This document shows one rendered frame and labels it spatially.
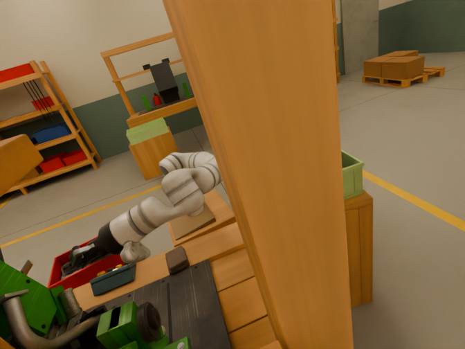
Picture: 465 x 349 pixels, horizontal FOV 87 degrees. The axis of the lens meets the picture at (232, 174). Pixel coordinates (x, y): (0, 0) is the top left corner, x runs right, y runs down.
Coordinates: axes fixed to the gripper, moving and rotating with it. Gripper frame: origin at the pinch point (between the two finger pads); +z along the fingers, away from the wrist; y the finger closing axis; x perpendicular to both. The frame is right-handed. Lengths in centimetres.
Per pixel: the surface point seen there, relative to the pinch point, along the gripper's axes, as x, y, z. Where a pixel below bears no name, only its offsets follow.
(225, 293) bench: 25.7, -32.1, -19.2
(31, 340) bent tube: 9.0, -0.3, 14.7
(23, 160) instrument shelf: -3.4, 29.9, -23.8
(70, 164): -325, -374, 231
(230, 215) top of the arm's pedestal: 0, -66, -30
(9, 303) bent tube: -0.5, 1.5, 15.3
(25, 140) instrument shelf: -6.5, 29.0, -24.2
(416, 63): -92, -374, -422
